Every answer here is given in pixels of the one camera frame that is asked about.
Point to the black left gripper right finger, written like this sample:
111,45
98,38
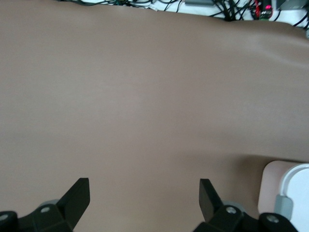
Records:
207,200

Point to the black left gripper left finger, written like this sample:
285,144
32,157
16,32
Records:
72,200

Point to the grey flat box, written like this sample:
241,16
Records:
198,2

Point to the green circuit board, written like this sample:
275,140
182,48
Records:
265,13

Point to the grey device housing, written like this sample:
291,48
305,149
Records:
294,3

